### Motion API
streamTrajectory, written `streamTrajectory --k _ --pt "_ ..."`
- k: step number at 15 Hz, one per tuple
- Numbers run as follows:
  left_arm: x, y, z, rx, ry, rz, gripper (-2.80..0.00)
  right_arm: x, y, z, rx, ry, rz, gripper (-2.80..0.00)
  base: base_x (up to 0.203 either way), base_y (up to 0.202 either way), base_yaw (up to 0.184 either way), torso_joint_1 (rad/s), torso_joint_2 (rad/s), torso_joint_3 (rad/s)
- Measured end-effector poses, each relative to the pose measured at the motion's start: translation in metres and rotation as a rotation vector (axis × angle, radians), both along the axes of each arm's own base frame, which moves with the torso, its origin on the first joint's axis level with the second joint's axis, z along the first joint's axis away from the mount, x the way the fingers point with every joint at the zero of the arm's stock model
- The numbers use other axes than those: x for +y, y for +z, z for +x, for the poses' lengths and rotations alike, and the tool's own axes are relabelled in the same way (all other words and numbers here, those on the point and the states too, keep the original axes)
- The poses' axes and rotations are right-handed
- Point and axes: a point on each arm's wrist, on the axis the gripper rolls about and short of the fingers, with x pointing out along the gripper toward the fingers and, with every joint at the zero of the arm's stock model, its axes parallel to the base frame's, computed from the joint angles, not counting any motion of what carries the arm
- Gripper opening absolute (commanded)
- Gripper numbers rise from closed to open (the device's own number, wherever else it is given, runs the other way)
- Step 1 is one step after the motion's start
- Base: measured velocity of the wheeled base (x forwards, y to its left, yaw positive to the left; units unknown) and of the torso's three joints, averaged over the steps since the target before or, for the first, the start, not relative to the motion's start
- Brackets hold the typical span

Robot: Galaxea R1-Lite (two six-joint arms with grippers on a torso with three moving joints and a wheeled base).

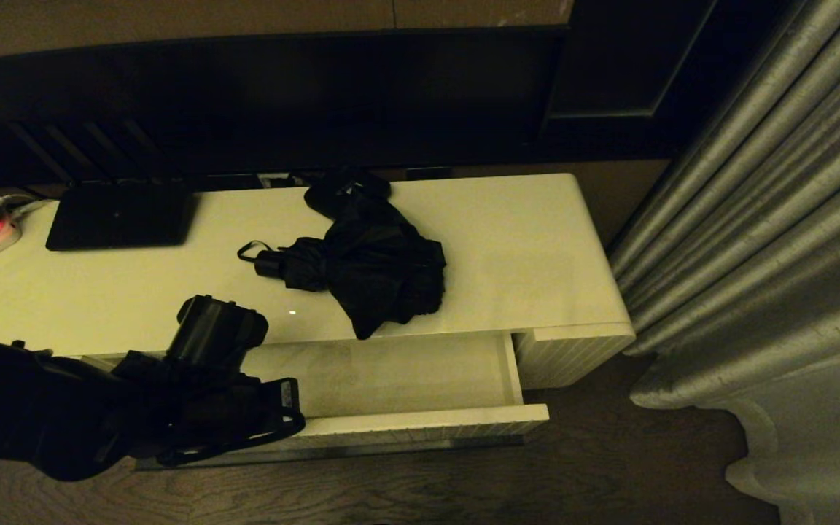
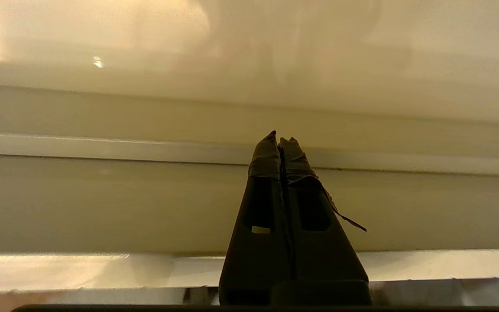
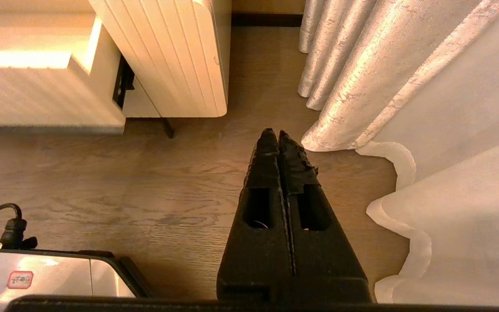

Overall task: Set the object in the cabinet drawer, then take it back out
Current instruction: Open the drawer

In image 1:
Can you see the cream white ribbed drawer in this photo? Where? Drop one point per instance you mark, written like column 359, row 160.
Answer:
column 391, row 379

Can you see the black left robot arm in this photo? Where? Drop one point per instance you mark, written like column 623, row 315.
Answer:
column 26, row 408

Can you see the grey pleated curtain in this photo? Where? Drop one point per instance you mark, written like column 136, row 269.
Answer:
column 755, row 255

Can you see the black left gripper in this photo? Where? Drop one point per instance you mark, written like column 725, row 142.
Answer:
column 201, row 408

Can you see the small black square box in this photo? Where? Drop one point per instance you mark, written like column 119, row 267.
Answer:
column 332, row 198

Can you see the white tv cabinet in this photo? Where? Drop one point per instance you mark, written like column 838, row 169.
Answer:
column 522, row 255

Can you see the black folded umbrella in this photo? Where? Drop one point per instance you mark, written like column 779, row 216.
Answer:
column 376, row 270

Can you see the black wifi router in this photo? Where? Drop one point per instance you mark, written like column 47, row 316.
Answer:
column 117, row 217

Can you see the dark framed wall panel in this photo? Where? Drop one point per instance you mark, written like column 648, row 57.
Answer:
column 609, row 65

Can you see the black television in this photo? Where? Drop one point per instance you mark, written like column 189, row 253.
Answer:
column 281, row 109

